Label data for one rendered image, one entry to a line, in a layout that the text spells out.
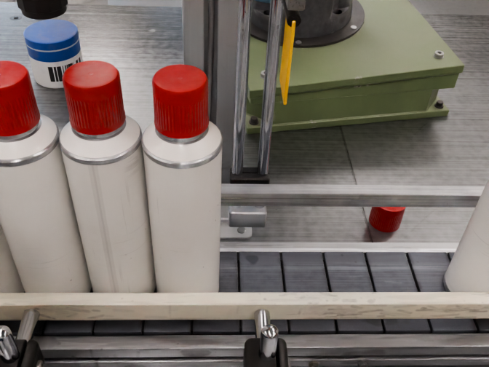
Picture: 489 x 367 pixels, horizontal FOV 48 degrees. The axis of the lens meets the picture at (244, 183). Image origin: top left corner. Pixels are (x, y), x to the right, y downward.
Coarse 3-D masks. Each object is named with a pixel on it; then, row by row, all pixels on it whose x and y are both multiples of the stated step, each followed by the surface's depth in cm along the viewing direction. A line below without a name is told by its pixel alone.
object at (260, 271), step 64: (256, 256) 49; (320, 256) 50; (384, 256) 50; (448, 256) 51; (0, 320) 43; (64, 320) 44; (128, 320) 44; (192, 320) 45; (320, 320) 45; (384, 320) 45; (448, 320) 45
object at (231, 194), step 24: (240, 192) 43; (264, 192) 44; (288, 192) 44; (312, 192) 44; (336, 192) 44; (360, 192) 44; (384, 192) 44; (408, 192) 44; (432, 192) 44; (456, 192) 45; (480, 192) 45
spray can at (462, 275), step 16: (480, 208) 41; (480, 224) 42; (464, 240) 44; (480, 240) 42; (464, 256) 44; (480, 256) 42; (448, 272) 47; (464, 272) 44; (480, 272) 43; (448, 288) 47; (464, 288) 45; (480, 288) 44
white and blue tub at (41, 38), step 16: (32, 32) 74; (48, 32) 74; (64, 32) 74; (32, 48) 73; (48, 48) 73; (64, 48) 73; (80, 48) 77; (32, 64) 75; (48, 64) 74; (64, 64) 75; (48, 80) 76
